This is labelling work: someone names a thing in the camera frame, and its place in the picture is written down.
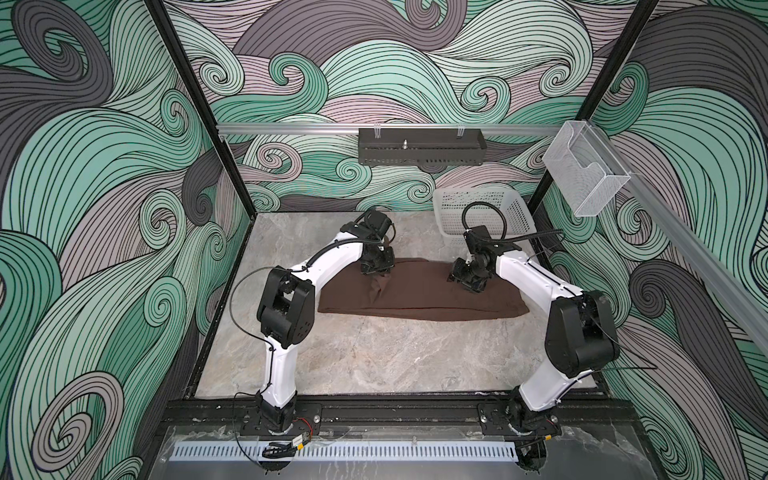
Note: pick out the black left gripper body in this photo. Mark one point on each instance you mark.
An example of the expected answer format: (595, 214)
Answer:
(380, 262)

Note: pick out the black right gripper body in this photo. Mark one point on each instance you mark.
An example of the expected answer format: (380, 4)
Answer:
(468, 275)

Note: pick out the brown trousers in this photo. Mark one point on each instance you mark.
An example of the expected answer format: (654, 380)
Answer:
(418, 289)

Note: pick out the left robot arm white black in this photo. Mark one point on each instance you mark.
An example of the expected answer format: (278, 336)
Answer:
(286, 310)

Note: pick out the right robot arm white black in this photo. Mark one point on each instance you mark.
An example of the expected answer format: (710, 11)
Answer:
(580, 337)

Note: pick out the white plastic laundry basket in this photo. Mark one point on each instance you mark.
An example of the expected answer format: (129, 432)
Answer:
(500, 208)

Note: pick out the black perforated metal tray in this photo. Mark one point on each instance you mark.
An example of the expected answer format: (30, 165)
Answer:
(422, 148)

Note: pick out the aluminium rail back wall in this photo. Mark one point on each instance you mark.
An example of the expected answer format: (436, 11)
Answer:
(330, 129)

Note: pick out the aluminium rail wall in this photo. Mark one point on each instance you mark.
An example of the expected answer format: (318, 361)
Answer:
(704, 217)
(330, 129)

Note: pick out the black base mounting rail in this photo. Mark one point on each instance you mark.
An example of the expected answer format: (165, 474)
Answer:
(488, 413)

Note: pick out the clear acrylic wall holder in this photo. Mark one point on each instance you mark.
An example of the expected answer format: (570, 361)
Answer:
(586, 167)

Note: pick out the aluminium rail right wall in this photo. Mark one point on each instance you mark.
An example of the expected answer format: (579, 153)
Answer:
(704, 217)

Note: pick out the white slotted cable duct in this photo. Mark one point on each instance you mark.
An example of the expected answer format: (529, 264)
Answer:
(355, 450)

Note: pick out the black frame post right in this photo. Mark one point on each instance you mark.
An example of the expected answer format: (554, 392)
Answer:
(618, 54)

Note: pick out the black frame post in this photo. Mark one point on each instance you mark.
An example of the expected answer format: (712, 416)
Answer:
(618, 54)
(174, 47)

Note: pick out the black frame post left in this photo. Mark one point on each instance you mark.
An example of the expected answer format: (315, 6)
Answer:
(174, 47)

